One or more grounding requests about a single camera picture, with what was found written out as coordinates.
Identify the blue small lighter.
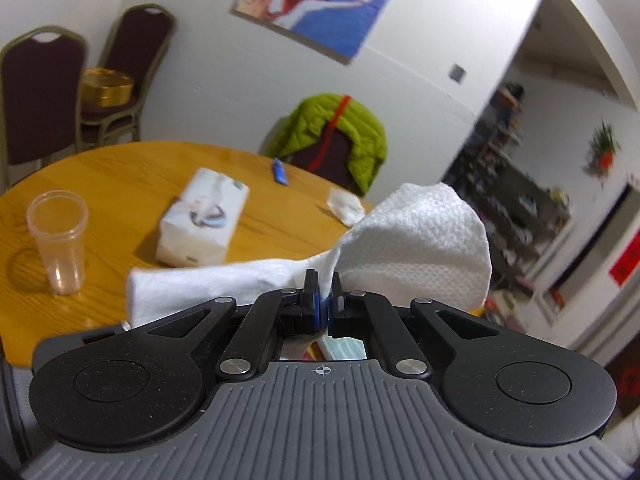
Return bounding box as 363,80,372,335
271,158,288,186

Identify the grey wall switch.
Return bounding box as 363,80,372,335
448,64,466,84

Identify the metal shoe rack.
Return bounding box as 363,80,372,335
444,82,572,295

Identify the hanging green plant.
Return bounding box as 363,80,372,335
588,122,620,178

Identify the crumpled white tissue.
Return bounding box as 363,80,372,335
326,188,366,228

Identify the teal towel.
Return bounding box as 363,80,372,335
318,336,367,361

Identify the white paper towel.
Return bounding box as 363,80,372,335
127,183,491,327

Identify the clear plastic cup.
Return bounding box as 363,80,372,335
26,190,89,296

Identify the white tissue pack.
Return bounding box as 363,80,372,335
156,168,250,268

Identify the dark red banquet chair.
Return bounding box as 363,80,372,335
1,25,88,190

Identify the green puffer jacket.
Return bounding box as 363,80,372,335
262,93,388,197

